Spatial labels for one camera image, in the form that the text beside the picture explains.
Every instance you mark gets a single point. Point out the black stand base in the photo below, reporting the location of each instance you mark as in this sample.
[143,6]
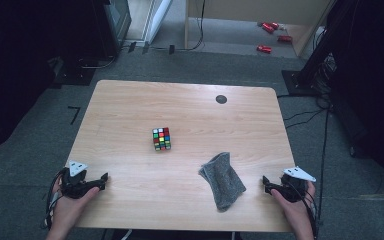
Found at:
[75,75]

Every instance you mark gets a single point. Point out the black metal stand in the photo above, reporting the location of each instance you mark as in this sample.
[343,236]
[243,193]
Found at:
[300,80]

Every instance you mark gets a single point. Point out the multicoloured puzzle cube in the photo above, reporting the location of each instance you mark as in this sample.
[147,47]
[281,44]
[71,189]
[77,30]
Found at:
[161,138]

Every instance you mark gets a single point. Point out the dark glass-fronted cabinet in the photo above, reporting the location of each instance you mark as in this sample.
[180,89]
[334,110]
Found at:
[113,26]

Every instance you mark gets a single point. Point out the grey cloth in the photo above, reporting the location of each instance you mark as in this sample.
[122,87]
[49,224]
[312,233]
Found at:
[221,180]

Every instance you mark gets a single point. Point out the person's right hand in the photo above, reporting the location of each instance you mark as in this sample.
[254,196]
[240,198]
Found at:
[298,213]

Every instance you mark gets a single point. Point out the dark curtain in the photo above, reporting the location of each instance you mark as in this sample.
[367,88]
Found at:
[20,66]
[376,83]

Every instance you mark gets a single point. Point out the red can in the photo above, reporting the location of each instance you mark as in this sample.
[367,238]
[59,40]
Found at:
[268,28]
[285,38]
[275,25]
[264,49]

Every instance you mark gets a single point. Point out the person's left hand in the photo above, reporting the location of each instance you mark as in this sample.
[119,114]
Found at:
[66,210]

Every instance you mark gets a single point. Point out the person's dark clothing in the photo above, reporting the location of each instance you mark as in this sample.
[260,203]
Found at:
[180,235]

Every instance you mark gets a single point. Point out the black tape strip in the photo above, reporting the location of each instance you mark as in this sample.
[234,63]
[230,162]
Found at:
[131,47]
[171,49]

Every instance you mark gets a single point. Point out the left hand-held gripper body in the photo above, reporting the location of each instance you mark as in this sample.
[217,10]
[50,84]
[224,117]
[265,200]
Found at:
[75,181]

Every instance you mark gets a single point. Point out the dark round table grommet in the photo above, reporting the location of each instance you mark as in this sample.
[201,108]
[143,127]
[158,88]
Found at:
[221,99]

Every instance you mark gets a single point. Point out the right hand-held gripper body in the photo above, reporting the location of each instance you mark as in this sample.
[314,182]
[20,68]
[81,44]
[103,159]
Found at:
[293,190]

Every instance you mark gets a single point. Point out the white board panel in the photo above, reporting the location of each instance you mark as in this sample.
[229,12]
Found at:
[158,20]

